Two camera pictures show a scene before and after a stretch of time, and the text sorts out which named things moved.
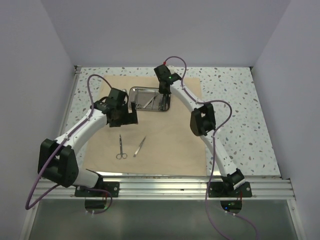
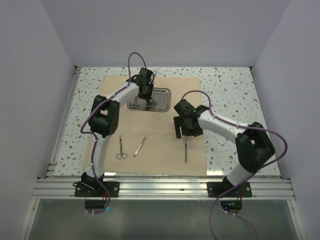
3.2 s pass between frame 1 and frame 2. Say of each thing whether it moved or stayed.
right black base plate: stayed
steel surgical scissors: stayed
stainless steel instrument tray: stayed
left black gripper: moved
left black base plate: stayed
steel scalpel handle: moved
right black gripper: moved
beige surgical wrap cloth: stayed
